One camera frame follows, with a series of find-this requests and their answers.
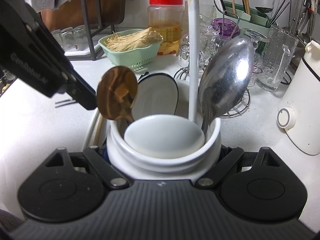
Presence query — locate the wooden chopstick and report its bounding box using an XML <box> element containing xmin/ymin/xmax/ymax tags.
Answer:
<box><xmin>93</xmin><ymin>114</ymin><xmax>104</xmax><ymax>146</ymax></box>

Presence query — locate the metal fork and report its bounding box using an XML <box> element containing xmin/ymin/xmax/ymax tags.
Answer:
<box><xmin>55</xmin><ymin>99</ymin><xmax>77</xmax><ymax>108</ymax></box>

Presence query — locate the white ceramic Starbucks mug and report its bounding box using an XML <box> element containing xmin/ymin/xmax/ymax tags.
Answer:
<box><xmin>107</xmin><ymin>114</ymin><xmax>221</xmax><ymax>182</ymax></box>

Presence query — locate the small upturned glass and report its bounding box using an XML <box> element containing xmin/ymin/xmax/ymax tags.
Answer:
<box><xmin>73</xmin><ymin>25</ymin><xmax>87</xmax><ymax>50</ymax></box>
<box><xmin>51</xmin><ymin>29</ymin><xmax>63</xmax><ymax>50</ymax></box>
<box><xmin>61</xmin><ymin>27</ymin><xmax>75</xmax><ymax>51</ymax></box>

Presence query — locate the white ceramic soup spoon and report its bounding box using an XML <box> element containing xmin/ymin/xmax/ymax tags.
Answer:
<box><xmin>124</xmin><ymin>0</ymin><xmax>205</xmax><ymax>160</ymax></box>

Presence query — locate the wooden spoon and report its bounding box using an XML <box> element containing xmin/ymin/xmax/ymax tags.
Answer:
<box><xmin>97</xmin><ymin>66</ymin><xmax>138</xmax><ymax>123</ymax></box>

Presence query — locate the black dish rack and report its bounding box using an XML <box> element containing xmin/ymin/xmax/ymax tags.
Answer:
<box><xmin>69</xmin><ymin>0</ymin><xmax>117</xmax><ymax>61</ymax></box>

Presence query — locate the black-rimmed white spoon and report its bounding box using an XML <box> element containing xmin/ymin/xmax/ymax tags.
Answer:
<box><xmin>132</xmin><ymin>73</ymin><xmax>179</xmax><ymax>121</ymax></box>

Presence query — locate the large metal spoon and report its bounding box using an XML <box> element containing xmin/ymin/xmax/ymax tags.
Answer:
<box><xmin>198</xmin><ymin>35</ymin><xmax>254</xmax><ymax>133</ymax></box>

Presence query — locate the white electric pot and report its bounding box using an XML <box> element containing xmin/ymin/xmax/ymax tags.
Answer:
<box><xmin>277</xmin><ymin>40</ymin><xmax>319</xmax><ymax>155</ymax></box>

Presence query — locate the dried noodles bundle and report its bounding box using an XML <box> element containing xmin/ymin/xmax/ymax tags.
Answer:
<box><xmin>103</xmin><ymin>28</ymin><xmax>163</xmax><ymax>52</ymax></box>

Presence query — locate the green plastic basket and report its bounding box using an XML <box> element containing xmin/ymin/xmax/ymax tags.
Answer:
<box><xmin>98</xmin><ymin>29</ymin><xmax>163</xmax><ymax>69</ymax></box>

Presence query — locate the wooden cutting board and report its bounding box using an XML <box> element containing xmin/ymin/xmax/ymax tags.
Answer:
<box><xmin>41</xmin><ymin>0</ymin><xmax>125</xmax><ymax>31</ymax></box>

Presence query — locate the tall textured glass mug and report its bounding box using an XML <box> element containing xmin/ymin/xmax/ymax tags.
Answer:
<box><xmin>256</xmin><ymin>25</ymin><xmax>298</xmax><ymax>92</ymax></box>

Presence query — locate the green utensil drainer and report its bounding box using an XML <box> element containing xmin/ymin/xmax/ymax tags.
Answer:
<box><xmin>216</xmin><ymin>1</ymin><xmax>270</xmax><ymax>54</ymax></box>

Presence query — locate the red-lidded plastic jar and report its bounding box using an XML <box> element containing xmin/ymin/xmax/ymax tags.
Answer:
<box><xmin>148</xmin><ymin>0</ymin><xmax>184</xmax><ymax>55</ymax></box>

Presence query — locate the wire glass holder rack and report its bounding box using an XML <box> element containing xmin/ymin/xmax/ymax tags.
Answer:
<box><xmin>173</xmin><ymin>10</ymin><xmax>261</xmax><ymax>118</ymax></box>

